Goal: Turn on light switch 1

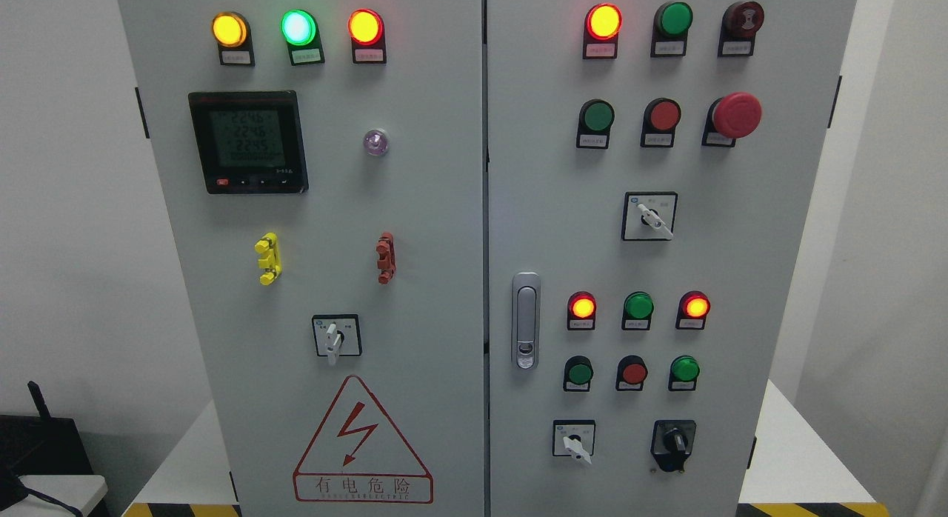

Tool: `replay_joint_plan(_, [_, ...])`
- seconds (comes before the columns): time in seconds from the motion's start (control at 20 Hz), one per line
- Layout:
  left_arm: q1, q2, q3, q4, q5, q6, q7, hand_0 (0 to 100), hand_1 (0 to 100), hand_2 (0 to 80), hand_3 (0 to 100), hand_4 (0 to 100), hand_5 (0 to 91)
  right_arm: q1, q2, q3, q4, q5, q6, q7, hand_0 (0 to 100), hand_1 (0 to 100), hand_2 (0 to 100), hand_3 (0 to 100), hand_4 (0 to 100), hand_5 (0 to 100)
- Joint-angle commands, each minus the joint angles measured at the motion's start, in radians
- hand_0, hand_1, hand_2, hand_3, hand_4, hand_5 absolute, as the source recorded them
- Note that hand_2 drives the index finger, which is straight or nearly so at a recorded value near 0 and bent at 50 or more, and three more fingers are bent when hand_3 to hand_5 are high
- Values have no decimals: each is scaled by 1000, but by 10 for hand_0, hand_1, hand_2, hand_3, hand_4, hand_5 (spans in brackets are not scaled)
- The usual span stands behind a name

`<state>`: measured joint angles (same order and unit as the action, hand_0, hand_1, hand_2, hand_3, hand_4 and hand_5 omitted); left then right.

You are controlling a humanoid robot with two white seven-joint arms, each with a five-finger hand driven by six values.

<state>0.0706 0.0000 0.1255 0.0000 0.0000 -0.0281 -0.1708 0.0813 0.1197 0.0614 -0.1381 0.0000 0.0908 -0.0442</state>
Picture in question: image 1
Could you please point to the white rotary selector switch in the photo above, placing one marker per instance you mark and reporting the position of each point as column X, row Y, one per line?
column 575, row 439
column 337, row 335
column 649, row 216

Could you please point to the green lit indicator light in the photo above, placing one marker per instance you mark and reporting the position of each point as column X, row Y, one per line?
column 303, row 37

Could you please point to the yellow indicator light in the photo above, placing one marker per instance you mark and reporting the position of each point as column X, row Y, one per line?
column 233, row 38

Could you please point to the red plastic terminal clip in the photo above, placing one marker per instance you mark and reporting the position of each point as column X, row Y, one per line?
column 386, row 262

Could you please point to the red lit indicator lower left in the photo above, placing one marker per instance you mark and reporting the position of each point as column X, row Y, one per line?
column 581, row 311

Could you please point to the green indicator lower middle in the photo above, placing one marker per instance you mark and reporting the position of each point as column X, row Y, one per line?
column 638, row 309

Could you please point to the green push button upper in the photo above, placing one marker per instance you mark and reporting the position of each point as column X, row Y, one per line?
column 595, row 120

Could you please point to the grey left cabinet door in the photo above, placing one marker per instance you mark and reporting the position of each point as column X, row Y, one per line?
column 422, row 334

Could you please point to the grey cabinet door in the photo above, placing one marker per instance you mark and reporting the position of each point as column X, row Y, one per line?
column 558, row 211
column 422, row 334

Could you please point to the red push button lower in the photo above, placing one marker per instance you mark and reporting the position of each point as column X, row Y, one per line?
column 630, row 374

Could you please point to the red push button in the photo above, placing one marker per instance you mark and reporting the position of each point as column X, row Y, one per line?
column 630, row 374
column 660, row 119

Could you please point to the yellow plastic terminal clip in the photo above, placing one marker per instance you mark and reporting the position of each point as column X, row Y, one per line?
column 269, row 259

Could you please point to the grey right cabinet door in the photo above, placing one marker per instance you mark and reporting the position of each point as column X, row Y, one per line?
column 558, row 211

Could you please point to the red lit indicator lower right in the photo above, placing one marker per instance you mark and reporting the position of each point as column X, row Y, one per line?
column 693, row 309

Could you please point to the red push button upper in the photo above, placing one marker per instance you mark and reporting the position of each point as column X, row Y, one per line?
column 660, row 119

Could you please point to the red electric danger warning sticker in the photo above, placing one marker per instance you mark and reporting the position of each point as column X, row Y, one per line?
column 358, row 455

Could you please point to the bright green push button lower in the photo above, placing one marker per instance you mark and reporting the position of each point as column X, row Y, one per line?
column 683, row 374

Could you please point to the red lit indicator light left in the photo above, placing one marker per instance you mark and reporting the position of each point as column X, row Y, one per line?
column 366, row 29

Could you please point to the black digital power meter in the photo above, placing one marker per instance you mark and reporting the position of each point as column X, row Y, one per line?
column 249, row 142

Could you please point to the red lit indicator top right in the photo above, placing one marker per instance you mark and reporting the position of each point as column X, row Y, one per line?
column 601, row 28

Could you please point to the red emergency stop button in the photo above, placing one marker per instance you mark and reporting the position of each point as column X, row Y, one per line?
column 730, row 118

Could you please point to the green indicator top right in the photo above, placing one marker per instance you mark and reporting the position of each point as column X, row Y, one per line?
column 671, row 24

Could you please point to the dark red buzzer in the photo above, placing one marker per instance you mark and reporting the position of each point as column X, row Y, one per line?
column 740, row 23

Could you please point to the white box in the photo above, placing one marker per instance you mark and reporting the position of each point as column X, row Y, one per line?
column 86, row 493

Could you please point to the black router with antenna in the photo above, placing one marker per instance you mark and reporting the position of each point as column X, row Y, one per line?
column 42, row 445

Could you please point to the silver door latch handle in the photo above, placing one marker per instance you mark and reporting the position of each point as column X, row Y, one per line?
column 526, row 301

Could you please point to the black rotary knob switch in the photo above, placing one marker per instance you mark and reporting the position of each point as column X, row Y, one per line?
column 672, row 443

